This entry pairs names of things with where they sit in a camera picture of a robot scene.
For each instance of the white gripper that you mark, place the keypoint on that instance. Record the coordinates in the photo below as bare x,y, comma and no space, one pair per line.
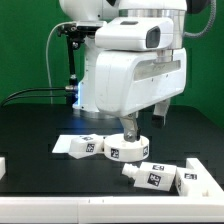
126,82

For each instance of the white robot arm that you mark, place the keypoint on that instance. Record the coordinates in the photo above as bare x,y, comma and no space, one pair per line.
136,51

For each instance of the white paper marker sheet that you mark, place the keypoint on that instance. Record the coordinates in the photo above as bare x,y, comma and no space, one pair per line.
63,143

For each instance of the white block left edge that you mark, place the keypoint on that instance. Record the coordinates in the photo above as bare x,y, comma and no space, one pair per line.
2,167

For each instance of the white front rail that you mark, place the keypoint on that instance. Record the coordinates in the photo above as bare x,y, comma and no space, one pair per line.
85,210

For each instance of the black camera on stand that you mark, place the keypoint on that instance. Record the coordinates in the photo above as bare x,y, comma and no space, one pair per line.
75,33

